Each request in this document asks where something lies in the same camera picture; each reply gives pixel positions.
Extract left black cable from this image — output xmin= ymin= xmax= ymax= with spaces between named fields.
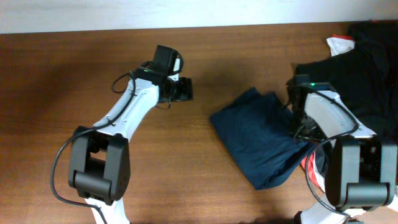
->
xmin=49 ymin=49 xmax=185 ymax=224

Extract black garment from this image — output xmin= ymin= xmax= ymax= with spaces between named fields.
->
xmin=295 ymin=21 xmax=397 ymax=139

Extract black cable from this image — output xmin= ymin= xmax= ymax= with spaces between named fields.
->
xmin=281 ymin=90 xmax=361 ymax=218
xmin=49 ymin=49 xmax=185 ymax=224

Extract red and white garment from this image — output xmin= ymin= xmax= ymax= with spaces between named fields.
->
xmin=326 ymin=35 xmax=355 ymax=57

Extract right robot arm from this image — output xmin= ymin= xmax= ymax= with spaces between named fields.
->
xmin=287 ymin=75 xmax=397 ymax=224

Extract navy blue shorts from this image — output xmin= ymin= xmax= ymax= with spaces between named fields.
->
xmin=210 ymin=88 xmax=313 ymax=190

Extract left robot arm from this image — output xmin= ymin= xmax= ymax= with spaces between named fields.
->
xmin=68 ymin=45 xmax=193 ymax=223

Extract right black cable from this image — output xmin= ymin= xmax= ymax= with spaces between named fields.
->
xmin=281 ymin=90 xmax=361 ymax=218

